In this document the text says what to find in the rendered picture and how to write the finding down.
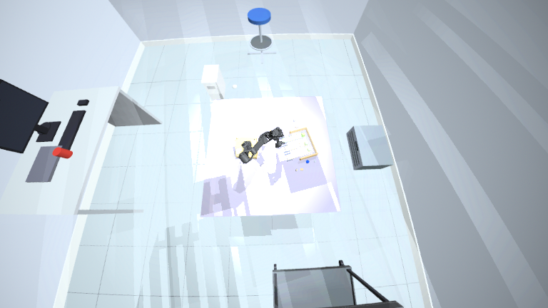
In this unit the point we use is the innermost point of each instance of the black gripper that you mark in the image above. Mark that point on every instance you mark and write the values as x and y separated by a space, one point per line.
279 143

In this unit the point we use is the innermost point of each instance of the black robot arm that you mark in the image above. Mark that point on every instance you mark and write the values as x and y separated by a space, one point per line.
261 141

